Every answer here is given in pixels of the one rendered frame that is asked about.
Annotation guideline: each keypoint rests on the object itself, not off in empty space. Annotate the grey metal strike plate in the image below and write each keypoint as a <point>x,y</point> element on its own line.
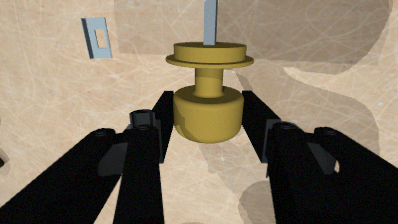
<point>89,25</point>

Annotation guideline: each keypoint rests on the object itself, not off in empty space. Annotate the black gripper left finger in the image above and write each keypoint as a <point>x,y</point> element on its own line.
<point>70,191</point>

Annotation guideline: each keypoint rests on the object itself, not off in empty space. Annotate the brass door knob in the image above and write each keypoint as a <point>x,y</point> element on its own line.
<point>208,112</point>
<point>1,162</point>

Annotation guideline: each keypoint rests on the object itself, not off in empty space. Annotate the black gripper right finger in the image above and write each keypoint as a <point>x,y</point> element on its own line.
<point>366,184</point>

